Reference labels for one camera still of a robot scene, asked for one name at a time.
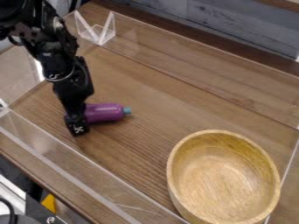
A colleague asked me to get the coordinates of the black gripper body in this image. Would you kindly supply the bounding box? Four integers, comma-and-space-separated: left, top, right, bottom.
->
46, 56, 95, 116

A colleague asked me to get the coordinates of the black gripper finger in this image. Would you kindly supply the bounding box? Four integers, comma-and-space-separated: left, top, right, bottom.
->
65, 115, 90, 137

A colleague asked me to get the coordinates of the purple toy eggplant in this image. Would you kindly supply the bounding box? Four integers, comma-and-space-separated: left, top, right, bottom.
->
85, 103, 133, 123

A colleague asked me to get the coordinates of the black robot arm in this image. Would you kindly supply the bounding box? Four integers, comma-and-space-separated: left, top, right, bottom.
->
0, 0, 95, 137

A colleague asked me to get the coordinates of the brown wooden bowl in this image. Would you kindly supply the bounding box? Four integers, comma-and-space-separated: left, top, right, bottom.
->
166, 129, 281, 224

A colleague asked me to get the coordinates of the yellow black equipment base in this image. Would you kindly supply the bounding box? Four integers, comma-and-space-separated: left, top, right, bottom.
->
0, 157, 91, 224

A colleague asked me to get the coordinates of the clear acrylic corner bracket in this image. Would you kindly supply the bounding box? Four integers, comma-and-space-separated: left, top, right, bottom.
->
74, 11, 117, 46

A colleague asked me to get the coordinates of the black cable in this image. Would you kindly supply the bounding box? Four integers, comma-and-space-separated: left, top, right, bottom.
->
0, 197, 16, 224

